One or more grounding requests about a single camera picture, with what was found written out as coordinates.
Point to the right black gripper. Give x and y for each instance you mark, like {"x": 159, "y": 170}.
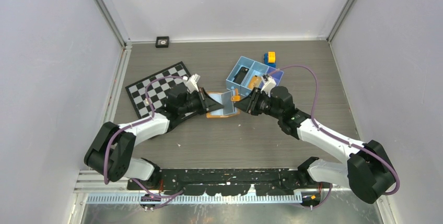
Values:
{"x": 248, "y": 104}

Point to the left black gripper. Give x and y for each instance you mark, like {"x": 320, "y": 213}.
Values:
{"x": 208, "y": 104}

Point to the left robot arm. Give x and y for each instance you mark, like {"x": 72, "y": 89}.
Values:
{"x": 111, "y": 152}

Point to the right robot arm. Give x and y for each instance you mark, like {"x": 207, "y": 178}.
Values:
{"x": 364, "y": 168}

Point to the orange item in tray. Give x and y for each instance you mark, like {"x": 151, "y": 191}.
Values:
{"x": 254, "y": 82}

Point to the black item in tray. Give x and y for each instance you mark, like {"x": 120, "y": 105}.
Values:
{"x": 240, "y": 75}

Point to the blue compartment tray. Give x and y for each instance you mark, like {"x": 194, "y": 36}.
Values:
{"x": 255, "y": 68}

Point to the blue orange toy block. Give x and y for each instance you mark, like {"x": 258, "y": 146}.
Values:
{"x": 269, "y": 59}

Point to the black white chessboard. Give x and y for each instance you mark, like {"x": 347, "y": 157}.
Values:
{"x": 156, "y": 85}

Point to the small black square device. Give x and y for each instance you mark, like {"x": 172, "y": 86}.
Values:
{"x": 162, "y": 42}

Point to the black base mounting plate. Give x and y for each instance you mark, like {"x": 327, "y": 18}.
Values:
{"x": 226, "y": 182}

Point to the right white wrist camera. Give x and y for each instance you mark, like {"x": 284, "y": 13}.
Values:
{"x": 268, "y": 83}

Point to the aluminium frame rail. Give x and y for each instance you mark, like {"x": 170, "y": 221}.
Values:
{"x": 89, "y": 181}

